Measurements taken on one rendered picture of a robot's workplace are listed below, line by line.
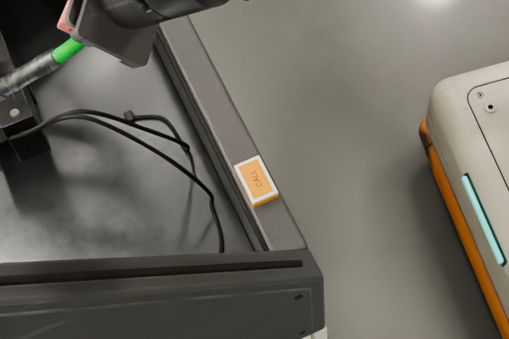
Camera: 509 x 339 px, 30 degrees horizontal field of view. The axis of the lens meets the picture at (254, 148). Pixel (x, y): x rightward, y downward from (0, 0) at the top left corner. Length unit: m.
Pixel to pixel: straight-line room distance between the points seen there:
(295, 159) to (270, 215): 1.11
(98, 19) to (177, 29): 0.40
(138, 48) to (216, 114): 0.32
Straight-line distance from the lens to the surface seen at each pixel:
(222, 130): 1.05
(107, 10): 0.74
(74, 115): 1.00
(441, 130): 1.88
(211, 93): 1.08
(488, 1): 2.37
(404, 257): 2.01
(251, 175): 1.01
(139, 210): 1.15
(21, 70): 0.90
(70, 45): 0.85
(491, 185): 1.79
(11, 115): 1.07
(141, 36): 0.76
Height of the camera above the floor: 1.85
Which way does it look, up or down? 61 degrees down
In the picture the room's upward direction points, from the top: 9 degrees counter-clockwise
